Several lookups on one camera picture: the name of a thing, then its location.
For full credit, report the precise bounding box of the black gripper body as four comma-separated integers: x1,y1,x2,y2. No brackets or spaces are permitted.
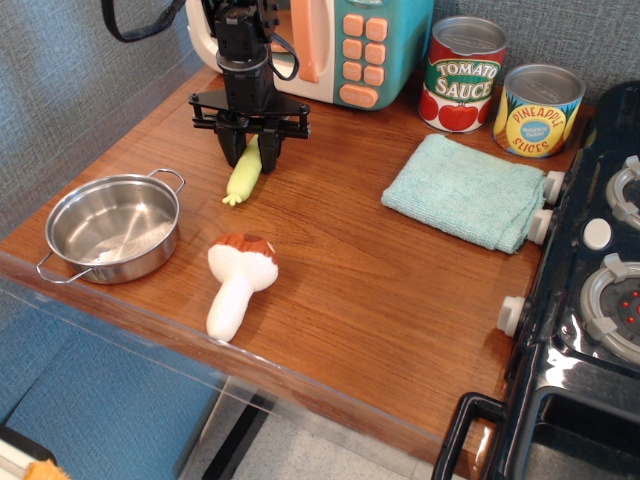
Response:
189,52,311,139

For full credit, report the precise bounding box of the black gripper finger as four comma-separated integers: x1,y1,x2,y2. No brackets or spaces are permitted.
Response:
216,123,247,168
258,129,284,174

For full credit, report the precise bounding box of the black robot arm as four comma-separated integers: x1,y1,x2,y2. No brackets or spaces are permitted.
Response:
189,1,310,173

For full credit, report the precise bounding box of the teal folded towel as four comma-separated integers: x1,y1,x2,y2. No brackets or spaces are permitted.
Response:
381,134,545,254

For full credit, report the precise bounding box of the plush mushroom toy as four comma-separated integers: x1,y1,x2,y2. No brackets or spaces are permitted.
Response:
206,233,279,342

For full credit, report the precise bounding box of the toy microwave teal and pink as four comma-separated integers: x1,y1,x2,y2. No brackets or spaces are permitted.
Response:
186,1,434,111

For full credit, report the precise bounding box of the tomato sauce can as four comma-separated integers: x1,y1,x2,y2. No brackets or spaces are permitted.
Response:
419,16,509,133

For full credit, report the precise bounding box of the pineapple slices can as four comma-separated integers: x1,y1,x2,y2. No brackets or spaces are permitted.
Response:
493,64,585,159

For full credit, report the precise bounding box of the orange and black object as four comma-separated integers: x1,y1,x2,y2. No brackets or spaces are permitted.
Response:
1,425,70,480

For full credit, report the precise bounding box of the black toy stove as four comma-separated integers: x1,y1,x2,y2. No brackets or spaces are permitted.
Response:
433,81,639,479

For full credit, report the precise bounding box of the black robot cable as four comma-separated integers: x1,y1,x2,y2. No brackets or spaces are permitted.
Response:
99,0,301,84

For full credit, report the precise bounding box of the steel pot with handles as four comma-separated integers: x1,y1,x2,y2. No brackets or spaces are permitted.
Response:
36,168,186,285

